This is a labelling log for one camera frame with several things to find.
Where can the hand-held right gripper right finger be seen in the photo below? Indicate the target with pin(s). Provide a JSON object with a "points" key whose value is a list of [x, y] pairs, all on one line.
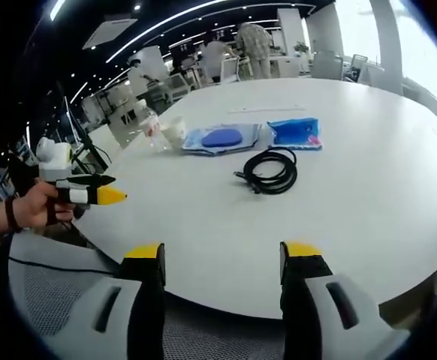
{"points": [[301, 296]]}

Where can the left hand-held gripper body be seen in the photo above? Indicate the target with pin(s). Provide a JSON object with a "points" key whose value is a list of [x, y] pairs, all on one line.
{"points": [[55, 159]]}

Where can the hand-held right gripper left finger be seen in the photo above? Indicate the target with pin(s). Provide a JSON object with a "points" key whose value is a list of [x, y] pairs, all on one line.
{"points": [[147, 300]]}

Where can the clear water bottle red label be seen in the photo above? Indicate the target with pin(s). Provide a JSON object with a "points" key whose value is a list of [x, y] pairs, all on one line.
{"points": [[154, 131]]}

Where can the white paper cup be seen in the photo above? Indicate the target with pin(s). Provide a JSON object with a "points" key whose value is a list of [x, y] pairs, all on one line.
{"points": [[174, 131]]}

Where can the wet wipes pack blue lid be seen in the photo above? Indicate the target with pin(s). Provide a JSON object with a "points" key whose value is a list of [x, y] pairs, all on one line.
{"points": [[220, 139]]}

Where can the blue tissue pack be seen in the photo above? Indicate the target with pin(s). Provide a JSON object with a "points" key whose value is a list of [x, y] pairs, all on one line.
{"points": [[295, 132]]}

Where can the person's left hand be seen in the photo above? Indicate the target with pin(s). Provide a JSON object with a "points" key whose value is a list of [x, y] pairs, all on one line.
{"points": [[36, 206]]}

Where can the black stand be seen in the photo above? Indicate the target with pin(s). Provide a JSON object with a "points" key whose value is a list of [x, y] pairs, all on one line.
{"points": [[91, 146]]}

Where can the white table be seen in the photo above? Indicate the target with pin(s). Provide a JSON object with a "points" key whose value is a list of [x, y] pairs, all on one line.
{"points": [[353, 187]]}

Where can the ceiling air vent panel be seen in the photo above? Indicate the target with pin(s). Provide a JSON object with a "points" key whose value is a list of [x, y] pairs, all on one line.
{"points": [[109, 32]]}

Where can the long ceiling light strip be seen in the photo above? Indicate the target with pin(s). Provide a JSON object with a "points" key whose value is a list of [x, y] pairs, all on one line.
{"points": [[158, 26]]}

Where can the white office chair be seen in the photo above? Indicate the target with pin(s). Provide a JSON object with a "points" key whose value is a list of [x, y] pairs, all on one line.
{"points": [[230, 70], [359, 69]]}

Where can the white table power strip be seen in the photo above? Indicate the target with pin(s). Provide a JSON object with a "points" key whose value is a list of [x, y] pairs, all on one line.
{"points": [[267, 109]]}

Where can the potted green plant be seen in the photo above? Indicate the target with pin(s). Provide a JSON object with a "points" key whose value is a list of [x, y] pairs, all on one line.
{"points": [[301, 47]]}

